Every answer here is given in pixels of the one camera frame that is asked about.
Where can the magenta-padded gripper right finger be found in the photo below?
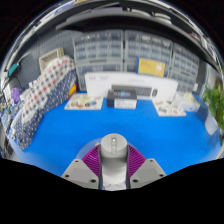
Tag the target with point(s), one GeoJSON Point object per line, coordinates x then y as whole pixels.
{"type": "Point", "coordinates": [150, 171]}

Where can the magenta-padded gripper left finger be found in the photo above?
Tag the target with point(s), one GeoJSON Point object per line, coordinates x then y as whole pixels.
{"type": "Point", "coordinates": [78, 173]}

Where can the grey computer mouse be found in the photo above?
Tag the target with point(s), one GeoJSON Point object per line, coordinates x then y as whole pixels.
{"type": "Point", "coordinates": [114, 160]}

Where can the small black box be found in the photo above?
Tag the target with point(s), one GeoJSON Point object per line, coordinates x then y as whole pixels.
{"type": "Point", "coordinates": [121, 100]}

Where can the checkered and dotted fabric bundle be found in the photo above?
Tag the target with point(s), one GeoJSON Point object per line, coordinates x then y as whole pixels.
{"type": "Point", "coordinates": [43, 100]}

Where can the small yellow box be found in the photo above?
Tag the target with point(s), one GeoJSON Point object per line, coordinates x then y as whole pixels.
{"type": "Point", "coordinates": [72, 90]}

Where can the cream crumpled gloves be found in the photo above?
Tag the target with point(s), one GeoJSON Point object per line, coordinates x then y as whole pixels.
{"type": "Point", "coordinates": [188, 96]}

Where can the green plant in white pot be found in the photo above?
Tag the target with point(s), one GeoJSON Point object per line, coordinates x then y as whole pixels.
{"type": "Point", "coordinates": [213, 106]}

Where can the long white keyboard box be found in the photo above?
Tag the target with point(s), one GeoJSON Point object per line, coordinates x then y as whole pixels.
{"type": "Point", "coordinates": [100, 83]}

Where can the purple crumpled bag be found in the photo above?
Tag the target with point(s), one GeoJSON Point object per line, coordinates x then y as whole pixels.
{"type": "Point", "coordinates": [16, 95]}

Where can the yellow box with blue edge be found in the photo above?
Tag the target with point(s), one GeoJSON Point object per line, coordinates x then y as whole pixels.
{"type": "Point", "coordinates": [151, 67]}

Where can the white woven basket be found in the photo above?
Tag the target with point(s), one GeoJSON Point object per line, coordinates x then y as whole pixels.
{"type": "Point", "coordinates": [50, 58]}

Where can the teal box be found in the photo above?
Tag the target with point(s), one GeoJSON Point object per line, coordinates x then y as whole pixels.
{"type": "Point", "coordinates": [13, 69]}

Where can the dark wall shelf unit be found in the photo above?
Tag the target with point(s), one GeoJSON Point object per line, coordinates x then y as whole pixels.
{"type": "Point", "coordinates": [126, 16]}

